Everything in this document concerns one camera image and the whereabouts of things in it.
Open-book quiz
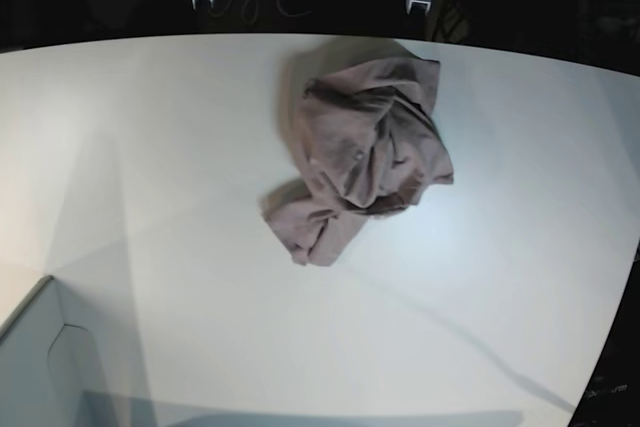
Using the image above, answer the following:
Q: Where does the mauve pink t-shirt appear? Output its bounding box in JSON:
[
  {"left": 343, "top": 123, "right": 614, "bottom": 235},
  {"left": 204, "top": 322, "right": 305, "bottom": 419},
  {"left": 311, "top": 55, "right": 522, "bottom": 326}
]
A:
[{"left": 264, "top": 37, "right": 454, "bottom": 267}]

